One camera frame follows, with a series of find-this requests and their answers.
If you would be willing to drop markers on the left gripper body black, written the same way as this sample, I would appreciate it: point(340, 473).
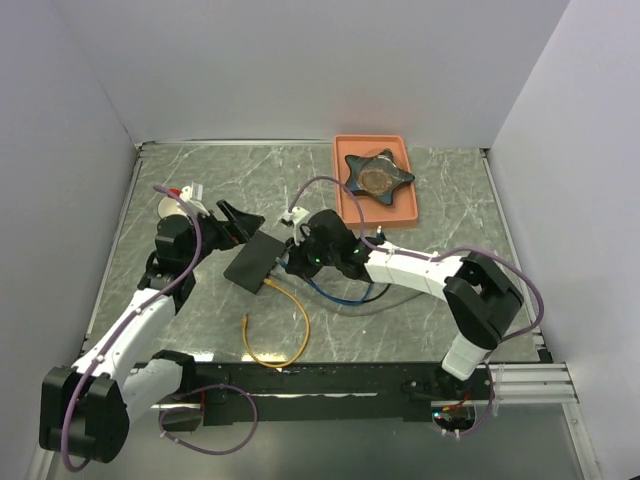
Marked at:
point(212, 235)

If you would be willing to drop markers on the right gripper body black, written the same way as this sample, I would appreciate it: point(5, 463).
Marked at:
point(311, 256)

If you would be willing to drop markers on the black network switch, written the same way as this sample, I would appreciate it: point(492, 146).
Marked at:
point(254, 262)

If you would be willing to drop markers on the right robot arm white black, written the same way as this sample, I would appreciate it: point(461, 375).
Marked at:
point(481, 297)

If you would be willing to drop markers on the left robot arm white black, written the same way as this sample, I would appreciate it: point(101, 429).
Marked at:
point(86, 409)

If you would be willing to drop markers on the white ceramic bowl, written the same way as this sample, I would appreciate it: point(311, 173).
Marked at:
point(168, 206)

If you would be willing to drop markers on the dark blue star dish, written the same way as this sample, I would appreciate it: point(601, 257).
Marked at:
point(404, 178)

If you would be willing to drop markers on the orange plastic tray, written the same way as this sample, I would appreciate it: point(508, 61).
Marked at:
point(404, 211)

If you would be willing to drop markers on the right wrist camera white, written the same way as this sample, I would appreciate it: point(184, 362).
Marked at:
point(295, 219)

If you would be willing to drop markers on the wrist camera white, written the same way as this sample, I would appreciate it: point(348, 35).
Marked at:
point(295, 219)
point(192, 196)

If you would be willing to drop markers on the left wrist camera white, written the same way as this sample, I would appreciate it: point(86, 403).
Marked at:
point(192, 196)

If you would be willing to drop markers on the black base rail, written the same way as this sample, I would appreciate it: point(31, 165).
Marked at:
point(241, 392)

